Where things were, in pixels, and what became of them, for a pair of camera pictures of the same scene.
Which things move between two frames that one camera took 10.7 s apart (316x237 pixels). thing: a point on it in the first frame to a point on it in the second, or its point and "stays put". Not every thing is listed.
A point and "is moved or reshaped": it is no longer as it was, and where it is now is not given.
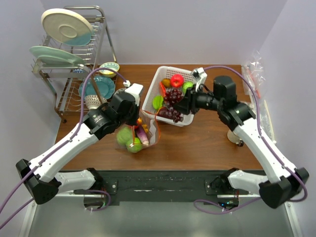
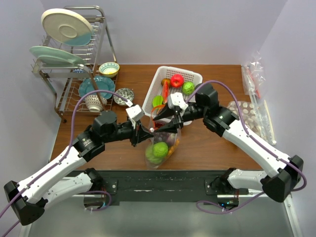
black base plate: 161,187 stays put
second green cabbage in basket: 186,85 stays put
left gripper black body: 131,119 to 127,131
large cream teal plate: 66,27 stays put
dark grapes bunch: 171,97 is moved or reshaped
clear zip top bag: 145,132 is moved or reshaped
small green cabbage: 135,145 to 160,149
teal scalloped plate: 105,86 stays put
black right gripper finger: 183,106 to 167,112
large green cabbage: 124,135 is moved or reshaped
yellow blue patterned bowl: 112,65 stays put
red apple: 177,80 stays put
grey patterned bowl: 93,102 stays put
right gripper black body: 201,100 to 193,112
